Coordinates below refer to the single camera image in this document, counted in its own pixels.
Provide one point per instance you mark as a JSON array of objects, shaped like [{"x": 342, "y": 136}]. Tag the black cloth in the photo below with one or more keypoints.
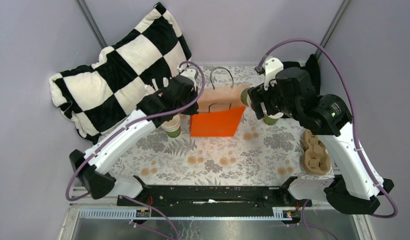
[{"x": 312, "y": 67}]

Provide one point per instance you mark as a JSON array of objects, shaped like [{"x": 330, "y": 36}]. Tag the stack of green cups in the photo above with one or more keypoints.
[{"x": 173, "y": 126}]

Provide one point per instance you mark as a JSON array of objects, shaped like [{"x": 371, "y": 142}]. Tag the green paper cup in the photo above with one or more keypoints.
[
  {"x": 245, "y": 97},
  {"x": 271, "y": 120}
]

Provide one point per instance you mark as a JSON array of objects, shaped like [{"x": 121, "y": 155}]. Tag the black white checkered pillow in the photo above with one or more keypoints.
[{"x": 99, "y": 96}]

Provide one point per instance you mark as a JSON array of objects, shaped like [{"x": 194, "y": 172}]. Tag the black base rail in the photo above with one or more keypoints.
[{"x": 218, "y": 201}]

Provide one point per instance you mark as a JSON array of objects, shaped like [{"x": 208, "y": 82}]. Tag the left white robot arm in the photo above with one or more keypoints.
[{"x": 92, "y": 166}]

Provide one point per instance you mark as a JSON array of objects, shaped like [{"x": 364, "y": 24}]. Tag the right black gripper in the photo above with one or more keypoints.
[{"x": 259, "y": 93}]

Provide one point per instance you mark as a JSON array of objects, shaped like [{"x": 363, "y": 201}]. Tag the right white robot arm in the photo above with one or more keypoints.
[{"x": 355, "y": 190}]

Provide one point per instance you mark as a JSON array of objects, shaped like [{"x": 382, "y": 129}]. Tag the brown cardboard cup carrier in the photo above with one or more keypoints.
[{"x": 315, "y": 159}]

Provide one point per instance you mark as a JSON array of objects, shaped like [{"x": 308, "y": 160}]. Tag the floral tablecloth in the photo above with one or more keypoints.
[{"x": 257, "y": 155}]

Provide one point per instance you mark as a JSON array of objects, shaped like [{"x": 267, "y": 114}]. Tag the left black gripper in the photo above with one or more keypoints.
[{"x": 192, "y": 111}]

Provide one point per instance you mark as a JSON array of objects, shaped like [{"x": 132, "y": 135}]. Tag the orange paper bag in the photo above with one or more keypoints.
[{"x": 220, "y": 109}]

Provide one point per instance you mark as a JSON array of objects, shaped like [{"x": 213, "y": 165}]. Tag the pink straw holder cup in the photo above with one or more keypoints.
[{"x": 157, "y": 84}]

